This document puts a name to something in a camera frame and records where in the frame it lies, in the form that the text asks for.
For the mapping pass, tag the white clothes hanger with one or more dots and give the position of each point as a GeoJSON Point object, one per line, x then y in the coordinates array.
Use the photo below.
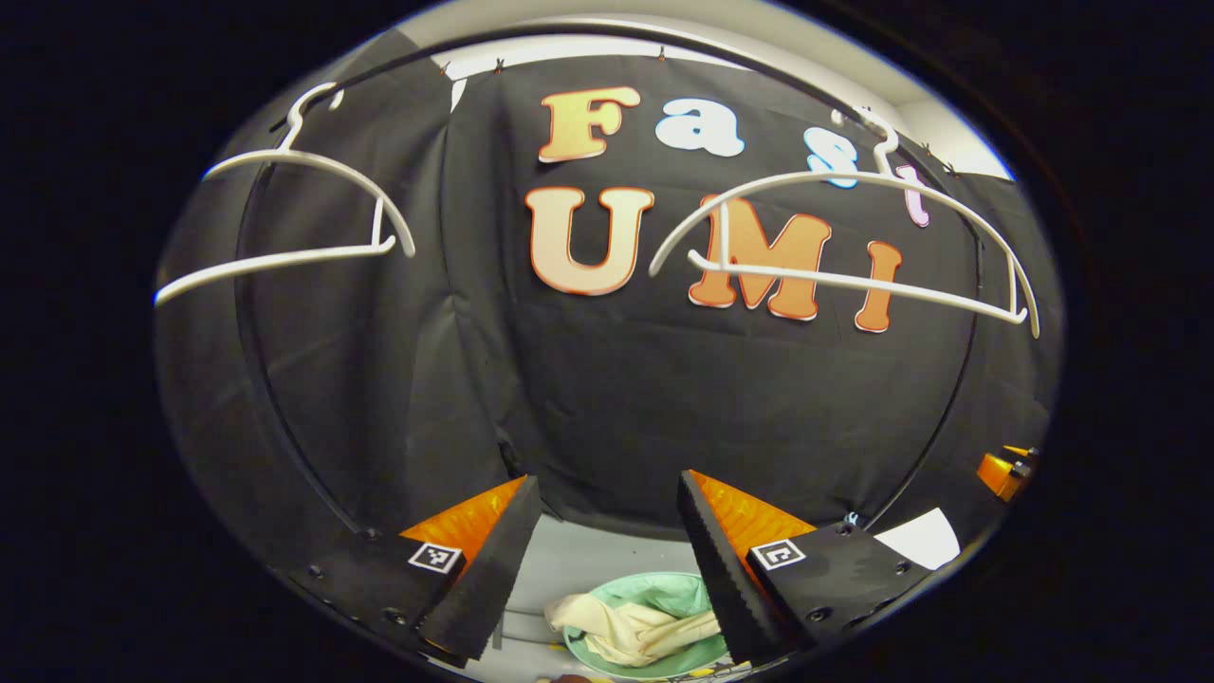
{"type": "Point", "coordinates": [854, 281]}
{"type": "Point", "coordinates": [285, 258]}

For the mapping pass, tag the black backdrop cloth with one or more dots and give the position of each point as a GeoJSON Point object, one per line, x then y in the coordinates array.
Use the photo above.
{"type": "Point", "coordinates": [616, 398]}

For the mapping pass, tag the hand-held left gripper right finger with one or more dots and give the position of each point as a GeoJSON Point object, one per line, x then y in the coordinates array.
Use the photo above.
{"type": "Point", "coordinates": [726, 579]}

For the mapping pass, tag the green laundry hamper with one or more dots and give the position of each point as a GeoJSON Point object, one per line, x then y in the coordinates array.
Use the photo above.
{"type": "Point", "coordinates": [664, 593]}

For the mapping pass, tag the white paper sheet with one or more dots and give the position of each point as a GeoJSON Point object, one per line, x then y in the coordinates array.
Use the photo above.
{"type": "Point", "coordinates": [925, 541]}

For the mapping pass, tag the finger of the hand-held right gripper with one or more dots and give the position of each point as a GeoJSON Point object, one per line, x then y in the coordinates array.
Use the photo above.
{"type": "Point", "coordinates": [996, 472]}

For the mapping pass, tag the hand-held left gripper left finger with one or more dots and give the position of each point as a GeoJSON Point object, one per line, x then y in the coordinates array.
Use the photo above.
{"type": "Point", "coordinates": [493, 579]}

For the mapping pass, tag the cream shirt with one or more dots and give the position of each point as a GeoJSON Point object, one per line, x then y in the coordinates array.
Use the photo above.
{"type": "Point", "coordinates": [635, 631]}

